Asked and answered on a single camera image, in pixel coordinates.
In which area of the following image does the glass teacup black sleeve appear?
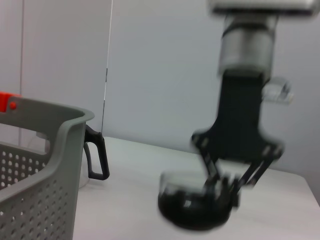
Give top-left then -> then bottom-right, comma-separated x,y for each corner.
156,169 -> 241,232

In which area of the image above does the silver cable connector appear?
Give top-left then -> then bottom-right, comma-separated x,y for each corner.
263,77 -> 296,105

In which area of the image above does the glass pitcher black handle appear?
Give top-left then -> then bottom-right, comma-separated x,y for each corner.
78,124 -> 111,190

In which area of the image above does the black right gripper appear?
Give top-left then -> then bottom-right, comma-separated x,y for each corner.
190,71 -> 286,210

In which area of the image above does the grey-green perforated storage bin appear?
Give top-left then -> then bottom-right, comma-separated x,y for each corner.
0,96 -> 96,240

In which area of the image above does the orange bin carry handle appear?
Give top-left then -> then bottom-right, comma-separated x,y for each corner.
0,91 -> 22,113

